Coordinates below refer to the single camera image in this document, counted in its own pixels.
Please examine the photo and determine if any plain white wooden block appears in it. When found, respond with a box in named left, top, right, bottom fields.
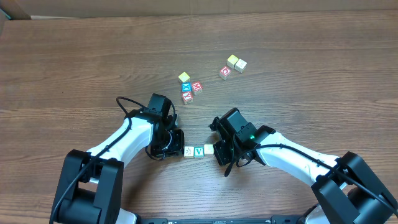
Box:
left=234, top=58, right=247, bottom=73

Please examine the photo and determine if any sun picture wooden block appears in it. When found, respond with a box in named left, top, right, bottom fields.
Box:
left=183, top=146, right=195, bottom=159

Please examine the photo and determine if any yellow wooden block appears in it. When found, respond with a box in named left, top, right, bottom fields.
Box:
left=226, top=54, right=239, bottom=69
left=178, top=72, right=190, bottom=83
left=204, top=144, right=214, bottom=156

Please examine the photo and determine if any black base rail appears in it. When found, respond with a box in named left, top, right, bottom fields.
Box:
left=137, top=215, right=304, bottom=224

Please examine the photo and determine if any red M wooden block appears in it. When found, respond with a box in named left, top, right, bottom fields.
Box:
left=191, top=81, right=203, bottom=95

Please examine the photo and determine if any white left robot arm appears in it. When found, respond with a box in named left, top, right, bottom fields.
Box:
left=50, top=109, right=183, bottom=223

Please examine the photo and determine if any red Y wooden block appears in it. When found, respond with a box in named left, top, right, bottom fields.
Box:
left=182, top=91, right=193, bottom=105

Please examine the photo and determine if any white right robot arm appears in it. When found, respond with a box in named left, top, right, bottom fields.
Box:
left=210, top=124, right=397, bottom=223

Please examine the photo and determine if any blue X wooden block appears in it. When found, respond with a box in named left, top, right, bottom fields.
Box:
left=182, top=82, right=192, bottom=92

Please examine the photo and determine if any green V wooden block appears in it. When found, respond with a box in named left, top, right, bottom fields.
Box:
left=194, top=147, right=205, bottom=159

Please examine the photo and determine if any yellow top wooden block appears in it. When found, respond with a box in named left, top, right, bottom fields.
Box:
left=178, top=72, right=190, bottom=83

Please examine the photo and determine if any red O wooden block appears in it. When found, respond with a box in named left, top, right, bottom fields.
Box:
left=220, top=65, right=232, bottom=80

